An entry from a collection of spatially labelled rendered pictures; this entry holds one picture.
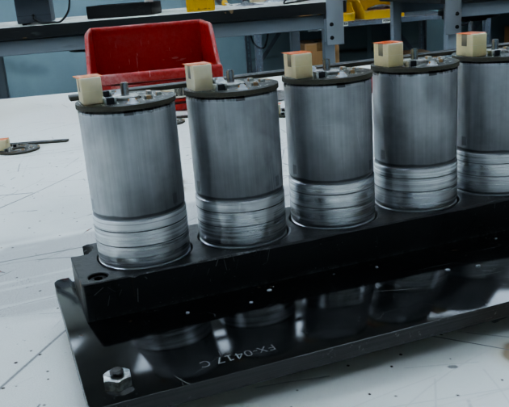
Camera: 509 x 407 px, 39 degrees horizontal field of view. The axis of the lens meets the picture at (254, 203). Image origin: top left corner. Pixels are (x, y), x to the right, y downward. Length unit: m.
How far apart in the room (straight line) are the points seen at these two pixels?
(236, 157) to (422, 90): 0.06
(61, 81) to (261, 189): 4.52
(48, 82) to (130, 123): 4.54
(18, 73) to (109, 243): 4.55
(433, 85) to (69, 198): 0.19
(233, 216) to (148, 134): 0.03
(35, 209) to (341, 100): 0.17
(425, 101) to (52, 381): 0.12
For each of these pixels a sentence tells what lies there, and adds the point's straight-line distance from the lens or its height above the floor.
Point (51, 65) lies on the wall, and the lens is 4.69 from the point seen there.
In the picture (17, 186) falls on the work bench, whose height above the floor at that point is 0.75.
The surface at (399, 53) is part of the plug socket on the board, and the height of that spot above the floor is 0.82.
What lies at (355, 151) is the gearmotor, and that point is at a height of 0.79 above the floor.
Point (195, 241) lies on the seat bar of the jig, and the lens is 0.20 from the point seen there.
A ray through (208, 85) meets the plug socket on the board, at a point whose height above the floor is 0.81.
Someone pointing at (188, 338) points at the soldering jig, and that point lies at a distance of 0.17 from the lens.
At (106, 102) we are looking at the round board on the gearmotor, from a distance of 0.18.
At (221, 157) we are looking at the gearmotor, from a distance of 0.18.
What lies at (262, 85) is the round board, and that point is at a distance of 0.19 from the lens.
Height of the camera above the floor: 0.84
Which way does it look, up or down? 17 degrees down
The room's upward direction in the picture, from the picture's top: 4 degrees counter-clockwise
